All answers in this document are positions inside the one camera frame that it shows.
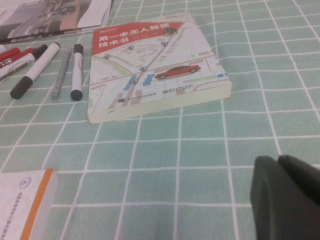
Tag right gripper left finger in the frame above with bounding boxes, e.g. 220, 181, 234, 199
250, 155, 297, 240

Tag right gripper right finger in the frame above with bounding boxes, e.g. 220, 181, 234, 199
277, 154, 320, 240

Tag grey transparent pen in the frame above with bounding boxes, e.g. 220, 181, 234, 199
50, 46, 74, 101

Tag black pen red cap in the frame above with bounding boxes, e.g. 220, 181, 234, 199
0, 47, 21, 63

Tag green checked tablecloth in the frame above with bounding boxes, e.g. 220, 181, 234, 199
0, 0, 320, 240

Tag red car map book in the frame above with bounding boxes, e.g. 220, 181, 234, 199
86, 11, 233, 125

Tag white marker black cap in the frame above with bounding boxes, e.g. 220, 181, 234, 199
70, 43, 85, 102
9, 42, 61, 100
0, 44, 49, 82

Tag orange spine white book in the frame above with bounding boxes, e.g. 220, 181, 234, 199
0, 168, 60, 240

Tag robot photo brochure stack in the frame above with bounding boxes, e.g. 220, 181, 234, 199
0, 0, 115, 45

